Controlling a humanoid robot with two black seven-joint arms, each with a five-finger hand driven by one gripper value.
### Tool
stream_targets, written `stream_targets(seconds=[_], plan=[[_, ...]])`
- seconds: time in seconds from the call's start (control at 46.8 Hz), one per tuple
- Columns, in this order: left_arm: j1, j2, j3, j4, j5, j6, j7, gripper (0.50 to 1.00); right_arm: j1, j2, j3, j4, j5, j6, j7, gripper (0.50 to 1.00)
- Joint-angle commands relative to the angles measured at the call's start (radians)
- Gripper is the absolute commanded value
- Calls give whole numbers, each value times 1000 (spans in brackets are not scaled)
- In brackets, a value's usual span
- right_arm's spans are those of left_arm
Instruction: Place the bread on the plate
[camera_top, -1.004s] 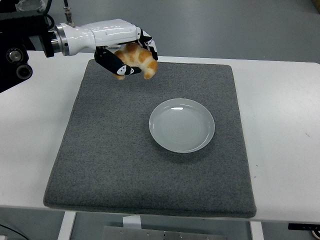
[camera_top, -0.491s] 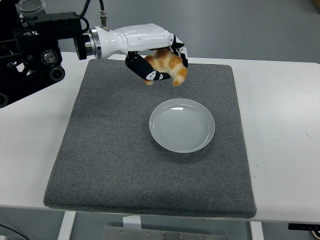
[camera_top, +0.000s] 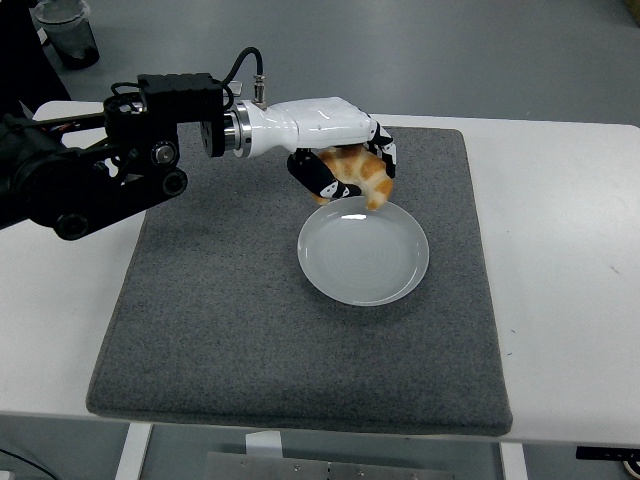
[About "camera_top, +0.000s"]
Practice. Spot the white table leg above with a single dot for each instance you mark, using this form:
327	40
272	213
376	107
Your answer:
132	452
513	462

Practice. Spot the grey felt mat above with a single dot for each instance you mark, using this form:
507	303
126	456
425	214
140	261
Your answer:
250	360

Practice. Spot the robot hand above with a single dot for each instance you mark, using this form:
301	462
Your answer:
320	122

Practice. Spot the grey metal plate with screws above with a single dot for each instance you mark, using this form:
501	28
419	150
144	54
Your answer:
325	470

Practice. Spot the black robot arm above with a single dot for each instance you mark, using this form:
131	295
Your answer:
60	185

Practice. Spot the black table control panel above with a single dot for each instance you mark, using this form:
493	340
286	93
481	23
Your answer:
607	453

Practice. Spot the grey round plate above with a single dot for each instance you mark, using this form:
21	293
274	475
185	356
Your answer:
360	260

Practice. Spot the tape roll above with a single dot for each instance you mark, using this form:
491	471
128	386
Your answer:
635	467

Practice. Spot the person's leg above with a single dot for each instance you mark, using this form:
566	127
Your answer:
20	60

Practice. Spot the clear plastic cup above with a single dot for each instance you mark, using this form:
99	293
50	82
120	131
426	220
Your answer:
70	35

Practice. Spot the croissant bread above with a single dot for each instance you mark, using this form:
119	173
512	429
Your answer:
372	175

